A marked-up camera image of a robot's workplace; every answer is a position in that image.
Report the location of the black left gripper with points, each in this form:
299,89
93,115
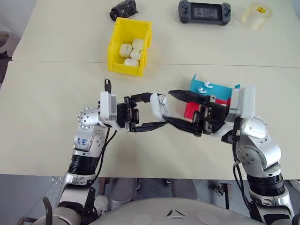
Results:
123,112

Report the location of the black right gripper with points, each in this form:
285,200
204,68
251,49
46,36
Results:
215,114

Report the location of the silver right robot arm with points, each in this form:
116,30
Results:
257,131

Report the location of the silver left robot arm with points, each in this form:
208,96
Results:
86,118

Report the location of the yellow plastic bin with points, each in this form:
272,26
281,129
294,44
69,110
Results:
114,47

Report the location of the red plastic tray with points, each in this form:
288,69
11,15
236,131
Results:
191,110

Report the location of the blue plastic tray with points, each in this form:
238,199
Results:
220,90

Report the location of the grey rounded robot leg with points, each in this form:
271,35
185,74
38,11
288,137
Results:
122,192

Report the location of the grey robot torso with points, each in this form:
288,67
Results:
152,208

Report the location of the black handheld game controller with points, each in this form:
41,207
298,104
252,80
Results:
205,11

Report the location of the black crumpled plastic bag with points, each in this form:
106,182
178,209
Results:
124,9

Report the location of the clear tape roll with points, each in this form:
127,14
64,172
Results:
254,20

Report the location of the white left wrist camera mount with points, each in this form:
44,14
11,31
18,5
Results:
105,105

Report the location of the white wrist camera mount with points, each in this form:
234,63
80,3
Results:
246,103
105,105

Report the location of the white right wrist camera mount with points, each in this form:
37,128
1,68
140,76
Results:
246,103

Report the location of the metal table leg bracket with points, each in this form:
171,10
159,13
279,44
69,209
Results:
227,194

